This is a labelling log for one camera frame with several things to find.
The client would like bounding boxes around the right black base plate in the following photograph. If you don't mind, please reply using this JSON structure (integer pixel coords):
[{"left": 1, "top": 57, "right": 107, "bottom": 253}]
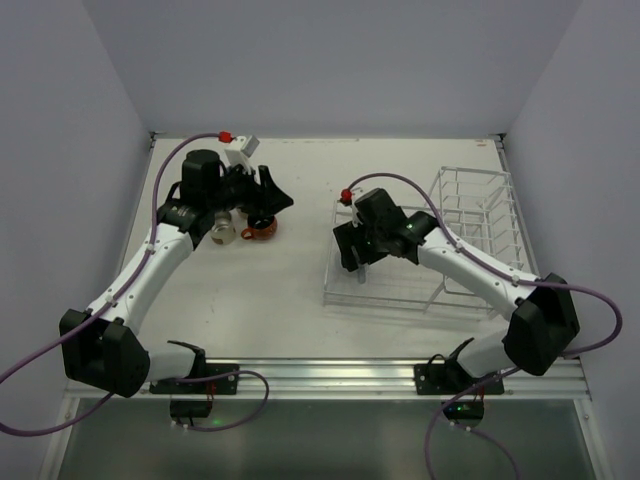
[{"left": 413, "top": 353, "right": 480, "bottom": 395}]

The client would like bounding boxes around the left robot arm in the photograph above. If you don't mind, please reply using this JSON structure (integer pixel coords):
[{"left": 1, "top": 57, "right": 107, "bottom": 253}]
[{"left": 59, "top": 149, "right": 294, "bottom": 398}]

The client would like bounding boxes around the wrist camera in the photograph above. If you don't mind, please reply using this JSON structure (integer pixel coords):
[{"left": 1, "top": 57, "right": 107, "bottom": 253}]
[
  {"left": 224, "top": 135, "right": 260, "bottom": 173},
  {"left": 351, "top": 197, "right": 362, "bottom": 227}
]

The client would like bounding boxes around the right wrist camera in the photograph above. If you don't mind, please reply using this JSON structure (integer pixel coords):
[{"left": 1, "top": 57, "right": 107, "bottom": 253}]
[{"left": 351, "top": 197, "right": 362, "bottom": 227}]

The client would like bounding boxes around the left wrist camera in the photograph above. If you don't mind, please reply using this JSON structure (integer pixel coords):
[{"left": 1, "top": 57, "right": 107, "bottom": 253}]
[{"left": 224, "top": 135, "right": 260, "bottom": 173}]

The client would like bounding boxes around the grey mug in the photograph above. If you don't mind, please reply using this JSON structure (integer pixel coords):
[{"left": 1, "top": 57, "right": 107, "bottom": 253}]
[{"left": 356, "top": 264, "right": 368, "bottom": 284}]

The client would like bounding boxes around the aluminium mounting rail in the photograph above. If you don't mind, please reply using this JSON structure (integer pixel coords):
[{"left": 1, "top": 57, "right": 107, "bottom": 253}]
[{"left": 64, "top": 355, "right": 586, "bottom": 401}]

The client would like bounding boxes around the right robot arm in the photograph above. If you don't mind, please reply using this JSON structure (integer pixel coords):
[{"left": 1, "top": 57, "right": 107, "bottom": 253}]
[{"left": 333, "top": 188, "right": 580, "bottom": 393}]

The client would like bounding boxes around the orange ceramic mug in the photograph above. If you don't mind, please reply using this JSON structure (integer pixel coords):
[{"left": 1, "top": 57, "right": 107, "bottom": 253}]
[{"left": 240, "top": 216, "right": 278, "bottom": 241}]

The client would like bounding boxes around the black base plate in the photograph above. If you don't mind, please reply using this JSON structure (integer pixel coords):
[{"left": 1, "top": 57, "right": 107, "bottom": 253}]
[
  {"left": 413, "top": 353, "right": 480, "bottom": 395},
  {"left": 149, "top": 363, "right": 240, "bottom": 396}
]

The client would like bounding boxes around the white wire dish rack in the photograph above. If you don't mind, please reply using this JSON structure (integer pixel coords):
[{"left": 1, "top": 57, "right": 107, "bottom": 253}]
[{"left": 323, "top": 166, "right": 531, "bottom": 319}]

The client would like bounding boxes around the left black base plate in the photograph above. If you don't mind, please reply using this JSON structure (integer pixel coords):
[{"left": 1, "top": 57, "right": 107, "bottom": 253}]
[{"left": 149, "top": 363, "right": 240, "bottom": 396}]

